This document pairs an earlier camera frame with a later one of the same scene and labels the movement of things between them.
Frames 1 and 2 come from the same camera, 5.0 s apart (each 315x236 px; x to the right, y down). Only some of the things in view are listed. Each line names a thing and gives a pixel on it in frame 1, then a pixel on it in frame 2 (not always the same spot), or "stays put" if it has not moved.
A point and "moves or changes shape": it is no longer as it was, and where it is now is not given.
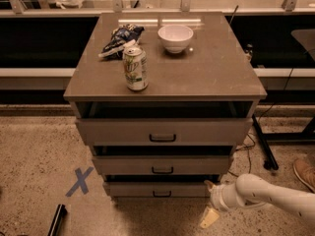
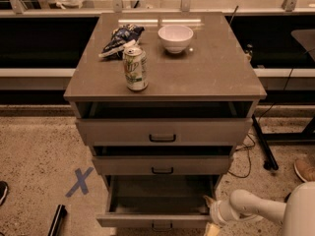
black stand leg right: x=271 y=162 stays put
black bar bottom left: x=60 y=214 stays put
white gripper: x=218 y=197 to x=216 y=212
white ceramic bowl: x=175 y=37 stays put
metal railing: x=186 y=5 stays put
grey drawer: x=158 y=189 moves or changes shape
